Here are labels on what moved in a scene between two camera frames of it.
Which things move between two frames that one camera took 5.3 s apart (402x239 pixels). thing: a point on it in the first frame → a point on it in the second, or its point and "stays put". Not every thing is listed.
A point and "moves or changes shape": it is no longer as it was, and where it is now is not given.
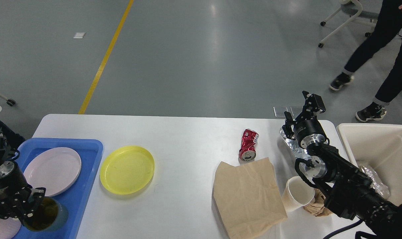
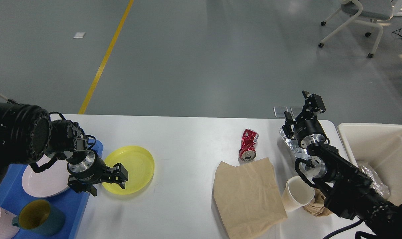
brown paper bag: x=247 y=199 stays put
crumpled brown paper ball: x=316 y=207 stays put
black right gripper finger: x=287 y=127 stays put
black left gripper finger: x=37 y=196 → x=117 y=174
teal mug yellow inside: x=51 y=214 moves or changes shape
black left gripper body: x=10 y=196 → x=92 y=171
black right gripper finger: x=314 y=105 stays put
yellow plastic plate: x=126 y=169 stays put
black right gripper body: x=308 y=131 stays put
